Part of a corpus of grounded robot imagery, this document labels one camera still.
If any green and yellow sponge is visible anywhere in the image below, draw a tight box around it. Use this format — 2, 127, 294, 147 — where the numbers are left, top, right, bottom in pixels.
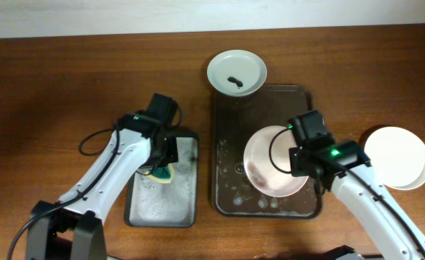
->
148, 164, 175, 184

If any pink plate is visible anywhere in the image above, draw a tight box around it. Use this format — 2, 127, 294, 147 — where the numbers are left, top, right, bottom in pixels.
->
243, 126, 308, 198

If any cream white plate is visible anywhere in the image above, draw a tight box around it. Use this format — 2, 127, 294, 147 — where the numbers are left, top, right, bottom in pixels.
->
364, 126, 425, 191

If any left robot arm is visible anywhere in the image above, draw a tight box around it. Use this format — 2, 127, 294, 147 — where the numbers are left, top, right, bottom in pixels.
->
20, 94, 182, 259

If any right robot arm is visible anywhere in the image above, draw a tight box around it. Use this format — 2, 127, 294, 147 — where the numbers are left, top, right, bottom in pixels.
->
288, 110, 425, 259

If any dark green soapy tray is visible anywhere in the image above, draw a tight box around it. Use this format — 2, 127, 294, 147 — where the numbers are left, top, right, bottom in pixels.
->
124, 131, 199, 228

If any brown plastic tray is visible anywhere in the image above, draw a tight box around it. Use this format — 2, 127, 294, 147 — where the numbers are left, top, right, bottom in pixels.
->
211, 85, 323, 219

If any pale green plate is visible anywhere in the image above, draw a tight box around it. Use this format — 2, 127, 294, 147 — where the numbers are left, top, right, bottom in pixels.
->
206, 50, 267, 97

